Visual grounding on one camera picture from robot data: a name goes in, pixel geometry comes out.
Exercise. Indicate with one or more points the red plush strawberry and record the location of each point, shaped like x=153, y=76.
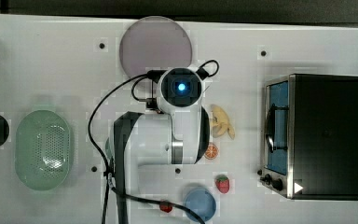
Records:
x=222, y=183
x=165, y=206

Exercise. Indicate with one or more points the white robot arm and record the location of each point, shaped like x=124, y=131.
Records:
x=176, y=130

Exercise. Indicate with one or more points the blue plastic cup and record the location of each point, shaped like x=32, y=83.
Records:
x=201, y=202

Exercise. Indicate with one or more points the green oval strainer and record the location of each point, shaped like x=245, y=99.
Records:
x=43, y=153

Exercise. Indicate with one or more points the black toaster oven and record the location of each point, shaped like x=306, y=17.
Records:
x=310, y=137

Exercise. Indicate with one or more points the plush peeled banana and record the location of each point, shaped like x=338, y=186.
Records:
x=221, y=123

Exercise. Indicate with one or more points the plush orange slice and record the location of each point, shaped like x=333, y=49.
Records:
x=211, y=152

